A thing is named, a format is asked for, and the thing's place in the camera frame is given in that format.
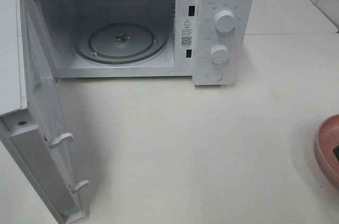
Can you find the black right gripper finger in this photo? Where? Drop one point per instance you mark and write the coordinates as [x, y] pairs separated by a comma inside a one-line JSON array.
[[336, 152]]

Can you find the pink round plate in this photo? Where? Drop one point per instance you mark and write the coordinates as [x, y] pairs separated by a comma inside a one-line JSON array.
[[326, 140]]

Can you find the round door release button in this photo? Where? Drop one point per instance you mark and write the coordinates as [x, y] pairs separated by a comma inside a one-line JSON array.
[[215, 75]]

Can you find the white timer knob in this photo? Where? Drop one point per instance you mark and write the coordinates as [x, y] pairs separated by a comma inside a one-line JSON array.
[[219, 54]]

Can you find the white microwave door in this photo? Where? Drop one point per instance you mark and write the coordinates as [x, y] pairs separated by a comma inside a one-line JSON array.
[[33, 129]]

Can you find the white upper power knob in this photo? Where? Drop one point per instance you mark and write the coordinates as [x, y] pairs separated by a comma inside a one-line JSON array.
[[224, 21]]

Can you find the white microwave oven body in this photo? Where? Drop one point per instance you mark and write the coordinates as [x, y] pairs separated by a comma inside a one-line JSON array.
[[62, 16]]

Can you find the white warning label sticker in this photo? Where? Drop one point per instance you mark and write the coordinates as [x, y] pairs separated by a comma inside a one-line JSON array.
[[187, 28]]

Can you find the glass microwave turntable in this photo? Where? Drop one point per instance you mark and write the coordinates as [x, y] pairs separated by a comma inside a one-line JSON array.
[[120, 39]]

